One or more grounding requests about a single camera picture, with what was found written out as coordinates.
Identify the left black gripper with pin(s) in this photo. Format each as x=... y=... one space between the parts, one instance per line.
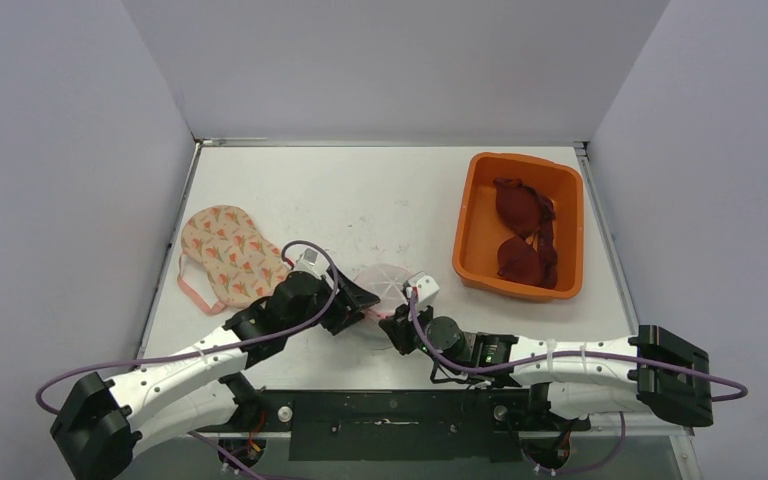
x=347 y=305

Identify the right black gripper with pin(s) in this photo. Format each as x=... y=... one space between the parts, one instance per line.
x=407 y=329

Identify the white mesh pink-trimmed laundry bag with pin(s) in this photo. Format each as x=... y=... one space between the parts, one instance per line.
x=386 y=281

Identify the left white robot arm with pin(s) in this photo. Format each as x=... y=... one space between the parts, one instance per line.
x=105 y=423

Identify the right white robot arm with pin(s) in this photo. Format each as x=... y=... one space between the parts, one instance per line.
x=652 y=371

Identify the floral beige bra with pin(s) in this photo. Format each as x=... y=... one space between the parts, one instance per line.
x=241 y=265

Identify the dark red bra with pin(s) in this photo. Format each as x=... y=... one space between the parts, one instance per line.
x=529 y=256

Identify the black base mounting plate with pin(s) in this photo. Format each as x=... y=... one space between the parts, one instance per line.
x=401 y=425

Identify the orange plastic basin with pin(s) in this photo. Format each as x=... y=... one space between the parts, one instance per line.
x=481 y=231

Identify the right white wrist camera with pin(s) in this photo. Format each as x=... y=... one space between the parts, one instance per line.
x=422 y=288

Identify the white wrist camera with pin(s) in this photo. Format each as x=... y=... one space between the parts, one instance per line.
x=422 y=288
x=312 y=262

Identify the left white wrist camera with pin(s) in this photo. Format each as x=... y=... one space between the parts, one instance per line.
x=312 y=262

